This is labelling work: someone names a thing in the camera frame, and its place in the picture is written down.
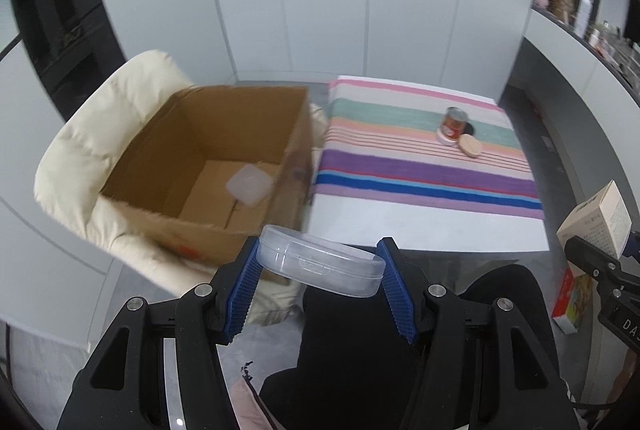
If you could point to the brown cardboard box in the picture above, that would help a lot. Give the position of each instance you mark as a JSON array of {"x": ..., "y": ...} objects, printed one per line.
[{"x": 150, "y": 160}]

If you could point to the person's right forearm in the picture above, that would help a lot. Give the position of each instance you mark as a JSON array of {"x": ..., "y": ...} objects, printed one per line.
[{"x": 626, "y": 375}]

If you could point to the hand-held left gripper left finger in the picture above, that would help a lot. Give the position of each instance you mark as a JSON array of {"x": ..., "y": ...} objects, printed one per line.
[{"x": 242, "y": 290}]

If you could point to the clear plastic case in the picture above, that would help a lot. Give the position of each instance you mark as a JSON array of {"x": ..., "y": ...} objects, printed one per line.
[{"x": 320, "y": 267}]

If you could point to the group of clear glassware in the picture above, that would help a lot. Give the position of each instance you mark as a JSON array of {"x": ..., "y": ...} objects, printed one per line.
[{"x": 612, "y": 45}]

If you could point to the white spray bottle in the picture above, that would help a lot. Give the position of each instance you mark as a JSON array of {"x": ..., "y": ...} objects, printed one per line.
[{"x": 582, "y": 15}]

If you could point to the beige cosmetic carton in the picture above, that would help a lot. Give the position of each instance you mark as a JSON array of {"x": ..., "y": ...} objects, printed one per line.
[{"x": 597, "y": 215}]

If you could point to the black built-in oven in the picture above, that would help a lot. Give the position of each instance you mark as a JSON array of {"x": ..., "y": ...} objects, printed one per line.
[{"x": 55, "y": 10}]

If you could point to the person's left leg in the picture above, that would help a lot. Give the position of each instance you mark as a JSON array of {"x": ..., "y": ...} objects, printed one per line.
[{"x": 350, "y": 360}]

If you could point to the red tin can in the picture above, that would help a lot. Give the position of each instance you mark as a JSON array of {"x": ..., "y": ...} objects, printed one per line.
[{"x": 455, "y": 123}]

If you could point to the black round puff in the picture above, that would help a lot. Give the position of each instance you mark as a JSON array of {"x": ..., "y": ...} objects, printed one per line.
[{"x": 471, "y": 129}]

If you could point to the cream padded chair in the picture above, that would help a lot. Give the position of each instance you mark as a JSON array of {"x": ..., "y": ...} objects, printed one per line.
[{"x": 85, "y": 145}]

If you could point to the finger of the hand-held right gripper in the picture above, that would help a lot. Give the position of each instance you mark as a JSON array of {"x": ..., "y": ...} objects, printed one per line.
[
  {"x": 595, "y": 260},
  {"x": 632, "y": 246}
]

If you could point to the colourful toy box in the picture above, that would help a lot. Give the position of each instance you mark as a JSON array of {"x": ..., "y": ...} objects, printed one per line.
[{"x": 570, "y": 305}]

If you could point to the pink plush toy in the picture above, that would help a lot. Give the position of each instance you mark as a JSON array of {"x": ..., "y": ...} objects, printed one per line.
[{"x": 541, "y": 1}]

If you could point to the white wall cabinets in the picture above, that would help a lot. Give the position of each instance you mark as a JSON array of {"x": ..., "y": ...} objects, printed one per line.
[{"x": 325, "y": 0}]

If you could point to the dusky pink cloth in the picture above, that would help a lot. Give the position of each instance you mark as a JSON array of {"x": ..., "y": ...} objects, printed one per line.
[{"x": 247, "y": 405}]

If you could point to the paw print cardboard box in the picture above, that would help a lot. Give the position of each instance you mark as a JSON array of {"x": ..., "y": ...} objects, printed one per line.
[{"x": 562, "y": 0}]

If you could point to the white curved counter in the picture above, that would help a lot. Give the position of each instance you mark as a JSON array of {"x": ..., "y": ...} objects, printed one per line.
[{"x": 565, "y": 85}]

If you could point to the beige round lid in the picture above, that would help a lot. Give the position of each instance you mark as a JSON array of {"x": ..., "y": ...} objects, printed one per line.
[{"x": 470, "y": 145}]

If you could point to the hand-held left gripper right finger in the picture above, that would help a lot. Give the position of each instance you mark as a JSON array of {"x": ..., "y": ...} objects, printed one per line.
[{"x": 397, "y": 292}]

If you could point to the white square container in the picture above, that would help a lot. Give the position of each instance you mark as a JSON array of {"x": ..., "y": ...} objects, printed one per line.
[{"x": 249, "y": 184}]

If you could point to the striped colourful cloth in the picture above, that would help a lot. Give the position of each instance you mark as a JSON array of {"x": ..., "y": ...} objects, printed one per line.
[{"x": 400, "y": 160}]

